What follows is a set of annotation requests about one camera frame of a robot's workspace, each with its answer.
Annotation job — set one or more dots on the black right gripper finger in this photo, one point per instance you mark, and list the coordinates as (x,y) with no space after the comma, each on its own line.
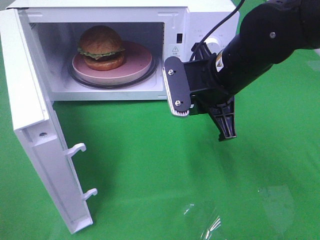
(201,52)
(223,116)

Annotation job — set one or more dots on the white microwave door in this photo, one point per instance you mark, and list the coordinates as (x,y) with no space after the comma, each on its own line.
(36,123)

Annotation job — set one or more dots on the clear plastic wrap piece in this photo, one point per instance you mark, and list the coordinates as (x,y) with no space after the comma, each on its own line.
(201,221)

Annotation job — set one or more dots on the pink round plate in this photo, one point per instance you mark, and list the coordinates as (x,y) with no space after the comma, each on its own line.
(135,52)

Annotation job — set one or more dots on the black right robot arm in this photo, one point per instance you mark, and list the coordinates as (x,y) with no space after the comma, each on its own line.
(268,35)

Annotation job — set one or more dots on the glass microwave turntable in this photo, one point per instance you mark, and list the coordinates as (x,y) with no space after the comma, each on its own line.
(152,72)

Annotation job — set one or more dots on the burger with lettuce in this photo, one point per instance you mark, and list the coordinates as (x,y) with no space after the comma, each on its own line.
(101,48)

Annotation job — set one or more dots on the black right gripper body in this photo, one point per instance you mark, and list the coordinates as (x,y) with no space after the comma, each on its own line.
(208,95)

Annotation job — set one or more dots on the upper white round knob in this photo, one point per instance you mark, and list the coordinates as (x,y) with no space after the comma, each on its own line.
(213,45)

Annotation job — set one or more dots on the white microwave oven body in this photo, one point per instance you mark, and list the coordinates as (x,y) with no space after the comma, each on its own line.
(40,37)

